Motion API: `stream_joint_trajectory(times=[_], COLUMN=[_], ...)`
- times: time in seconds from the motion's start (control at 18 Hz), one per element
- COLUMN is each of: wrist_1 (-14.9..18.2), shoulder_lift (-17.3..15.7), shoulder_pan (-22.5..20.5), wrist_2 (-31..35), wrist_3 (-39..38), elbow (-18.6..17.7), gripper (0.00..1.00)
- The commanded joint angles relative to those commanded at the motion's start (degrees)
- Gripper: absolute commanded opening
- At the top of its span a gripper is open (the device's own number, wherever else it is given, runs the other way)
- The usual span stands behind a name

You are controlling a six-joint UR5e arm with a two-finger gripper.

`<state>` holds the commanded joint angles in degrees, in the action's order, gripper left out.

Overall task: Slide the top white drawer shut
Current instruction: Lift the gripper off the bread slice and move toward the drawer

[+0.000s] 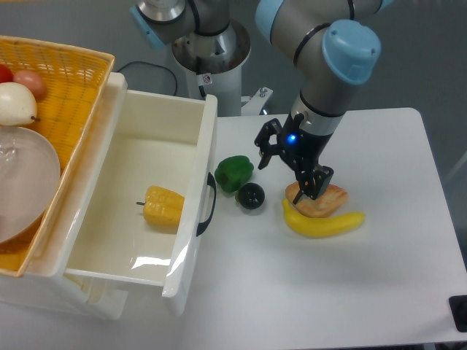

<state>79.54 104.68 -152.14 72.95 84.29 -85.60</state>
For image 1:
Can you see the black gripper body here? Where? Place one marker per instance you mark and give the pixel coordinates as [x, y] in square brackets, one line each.
[301, 151]

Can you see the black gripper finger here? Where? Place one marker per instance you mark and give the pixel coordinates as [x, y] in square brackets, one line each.
[262, 141]
[313, 182]

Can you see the white drawer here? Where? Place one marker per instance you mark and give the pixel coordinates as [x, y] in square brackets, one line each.
[163, 141]

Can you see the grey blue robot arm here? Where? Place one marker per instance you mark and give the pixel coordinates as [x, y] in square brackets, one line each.
[324, 40]

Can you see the white drawer cabinet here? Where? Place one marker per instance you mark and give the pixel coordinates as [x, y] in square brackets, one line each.
[46, 284]

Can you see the toy bread croissant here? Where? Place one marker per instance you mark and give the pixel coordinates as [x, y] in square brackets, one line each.
[333, 198]

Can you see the yellow toy banana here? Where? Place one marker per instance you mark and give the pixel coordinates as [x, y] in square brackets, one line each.
[321, 227]

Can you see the green toy bell pepper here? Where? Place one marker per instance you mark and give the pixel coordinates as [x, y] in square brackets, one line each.
[233, 172]

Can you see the black toy ball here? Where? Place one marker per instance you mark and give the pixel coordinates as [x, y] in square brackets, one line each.
[250, 196]

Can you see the yellow toy corn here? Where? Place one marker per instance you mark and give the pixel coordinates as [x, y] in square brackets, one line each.
[162, 207]

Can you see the black table corner object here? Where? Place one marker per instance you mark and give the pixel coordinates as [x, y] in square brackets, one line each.
[458, 306]

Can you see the yellow woven basket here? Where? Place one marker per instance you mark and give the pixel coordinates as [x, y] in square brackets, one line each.
[75, 78]

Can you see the pink toy peach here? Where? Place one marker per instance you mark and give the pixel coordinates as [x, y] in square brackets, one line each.
[33, 82]

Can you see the white toy pear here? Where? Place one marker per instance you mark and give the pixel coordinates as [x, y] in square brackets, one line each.
[18, 105]

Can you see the red toy tomato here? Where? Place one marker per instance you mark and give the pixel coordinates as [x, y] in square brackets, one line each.
[6, 74]

